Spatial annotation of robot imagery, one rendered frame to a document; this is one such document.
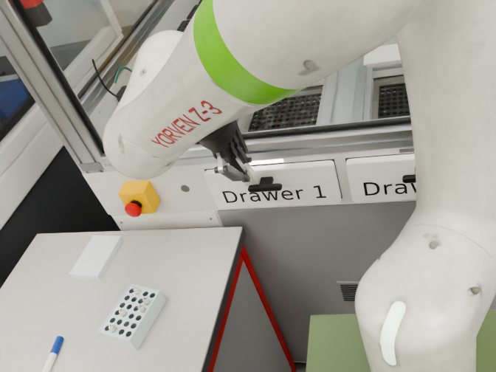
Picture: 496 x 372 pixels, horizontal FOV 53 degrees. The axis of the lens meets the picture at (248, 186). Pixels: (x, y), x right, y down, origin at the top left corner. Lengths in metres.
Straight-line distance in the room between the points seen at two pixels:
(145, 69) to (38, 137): 0.98
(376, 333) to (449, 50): 0.30
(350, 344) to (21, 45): 0.83
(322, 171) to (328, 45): 0.71
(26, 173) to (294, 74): 1.32
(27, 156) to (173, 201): 0.57
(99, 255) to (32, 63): 0.48
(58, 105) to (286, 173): 0.51
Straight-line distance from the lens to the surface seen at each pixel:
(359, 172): 1.03
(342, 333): 0.85
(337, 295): 1.39
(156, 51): 0.74
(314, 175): 1.04
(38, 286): 1.36
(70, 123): 1.18
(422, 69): 0.53
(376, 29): 0.34
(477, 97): 0.55
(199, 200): 1.19
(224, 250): 1.16
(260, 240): 1.25
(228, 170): 0.91
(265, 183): 1.05
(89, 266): 1.28
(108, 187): 1.27
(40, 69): 1.13
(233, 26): 0.38
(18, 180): 1.60
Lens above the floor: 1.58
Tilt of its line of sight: 39 degrees down
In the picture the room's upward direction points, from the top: 21 degrees counter-clockwise
